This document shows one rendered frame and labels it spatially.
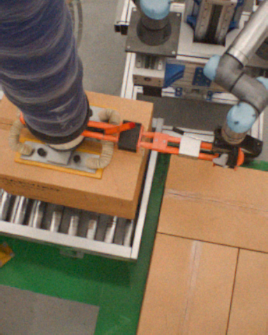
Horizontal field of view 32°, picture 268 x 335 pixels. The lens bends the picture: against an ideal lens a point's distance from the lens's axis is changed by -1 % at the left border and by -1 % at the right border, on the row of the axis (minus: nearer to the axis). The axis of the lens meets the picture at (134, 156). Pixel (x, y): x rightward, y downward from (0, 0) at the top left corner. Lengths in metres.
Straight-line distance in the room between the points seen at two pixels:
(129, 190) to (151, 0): 0.73
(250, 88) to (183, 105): 1.44
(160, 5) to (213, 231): 1.07
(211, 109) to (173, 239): 0.92
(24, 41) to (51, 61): 0.13
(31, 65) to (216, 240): 1.46
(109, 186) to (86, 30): 1.76
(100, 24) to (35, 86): 2.19
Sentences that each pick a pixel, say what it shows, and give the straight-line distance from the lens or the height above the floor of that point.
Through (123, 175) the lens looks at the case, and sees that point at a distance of 1.79.
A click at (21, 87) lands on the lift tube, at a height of 1.74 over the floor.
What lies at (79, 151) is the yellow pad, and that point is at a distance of 1.80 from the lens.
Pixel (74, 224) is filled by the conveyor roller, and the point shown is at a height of 0.55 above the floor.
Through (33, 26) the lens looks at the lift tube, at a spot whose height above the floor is 1.98.
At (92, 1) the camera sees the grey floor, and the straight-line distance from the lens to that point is 3.48.
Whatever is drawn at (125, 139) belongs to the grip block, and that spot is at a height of 1.23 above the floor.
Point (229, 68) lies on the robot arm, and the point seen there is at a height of 1.55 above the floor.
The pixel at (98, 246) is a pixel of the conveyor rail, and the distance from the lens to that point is 2.24.
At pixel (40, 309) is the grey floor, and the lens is 2.86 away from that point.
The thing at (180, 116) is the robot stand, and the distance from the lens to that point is 2.82.
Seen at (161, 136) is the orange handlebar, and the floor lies 1.23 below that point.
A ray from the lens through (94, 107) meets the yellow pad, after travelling 1.86.
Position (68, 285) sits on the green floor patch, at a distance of 2.83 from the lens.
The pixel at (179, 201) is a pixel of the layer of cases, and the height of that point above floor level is 0.54.
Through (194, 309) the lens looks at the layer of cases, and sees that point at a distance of 2.28.
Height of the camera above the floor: 2.81
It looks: 72 degrees down
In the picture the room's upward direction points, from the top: 1 degrees counter-clockwise
